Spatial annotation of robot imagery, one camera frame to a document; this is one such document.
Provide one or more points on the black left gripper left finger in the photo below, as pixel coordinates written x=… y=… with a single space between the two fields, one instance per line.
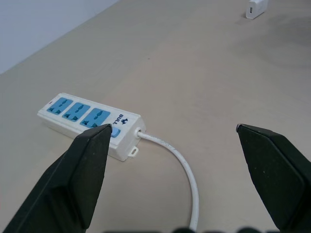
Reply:
x=73 y=174

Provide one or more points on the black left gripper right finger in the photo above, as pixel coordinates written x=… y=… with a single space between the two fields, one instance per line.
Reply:
x=274 y=170

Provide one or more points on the white power strip blue sockets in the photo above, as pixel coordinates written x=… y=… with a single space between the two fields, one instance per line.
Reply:
x=97 y=119

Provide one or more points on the white charger adapter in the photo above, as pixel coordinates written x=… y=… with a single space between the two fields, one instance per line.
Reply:
x=256 y=8

